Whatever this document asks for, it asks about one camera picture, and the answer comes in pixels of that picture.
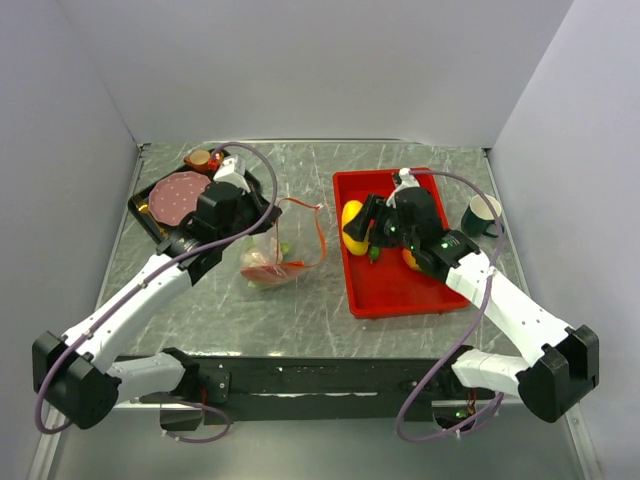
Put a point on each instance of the green toy chili pepper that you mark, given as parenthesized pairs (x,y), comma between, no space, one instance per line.
(374,254)

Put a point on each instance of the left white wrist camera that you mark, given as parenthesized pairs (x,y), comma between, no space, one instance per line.
(231,172)

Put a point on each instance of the dark green mug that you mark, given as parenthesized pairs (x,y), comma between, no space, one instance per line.
(482,217)

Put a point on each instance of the toy cauliflower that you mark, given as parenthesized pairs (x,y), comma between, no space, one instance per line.
(261,250)

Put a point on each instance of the clear zip top bag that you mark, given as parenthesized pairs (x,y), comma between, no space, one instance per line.
(311,253)

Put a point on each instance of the pink dotted plate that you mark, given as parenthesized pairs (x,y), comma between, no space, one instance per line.
(176,196)

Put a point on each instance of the yellow toy mango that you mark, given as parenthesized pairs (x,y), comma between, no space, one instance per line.
(355,223)

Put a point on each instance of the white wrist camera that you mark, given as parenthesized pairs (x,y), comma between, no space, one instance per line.
(231,172)
(403,179)

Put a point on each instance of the red plastic bin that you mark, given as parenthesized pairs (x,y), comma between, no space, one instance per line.
(386,287)

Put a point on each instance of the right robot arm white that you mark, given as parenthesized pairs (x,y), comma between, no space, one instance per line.
(557,364)

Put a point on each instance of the brown ceramic cup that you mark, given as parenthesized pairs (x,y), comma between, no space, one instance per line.
(198,159)

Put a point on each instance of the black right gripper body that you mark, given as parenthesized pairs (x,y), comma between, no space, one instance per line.
(398,235)

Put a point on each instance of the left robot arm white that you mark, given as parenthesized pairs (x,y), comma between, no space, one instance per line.
(80,374)

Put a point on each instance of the black serving tray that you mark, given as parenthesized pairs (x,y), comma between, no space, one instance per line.
(158,231)

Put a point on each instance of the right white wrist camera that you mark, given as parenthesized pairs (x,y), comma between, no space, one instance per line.
(403,179)

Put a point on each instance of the toy watermelon slice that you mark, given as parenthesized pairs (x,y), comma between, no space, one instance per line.
(269,275)

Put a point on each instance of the orange green toy mango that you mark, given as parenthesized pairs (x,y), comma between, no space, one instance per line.
(410,260)

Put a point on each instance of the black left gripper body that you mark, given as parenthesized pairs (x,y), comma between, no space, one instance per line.
(248,213)

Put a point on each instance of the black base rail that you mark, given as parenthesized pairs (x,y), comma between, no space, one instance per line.
(282,388)

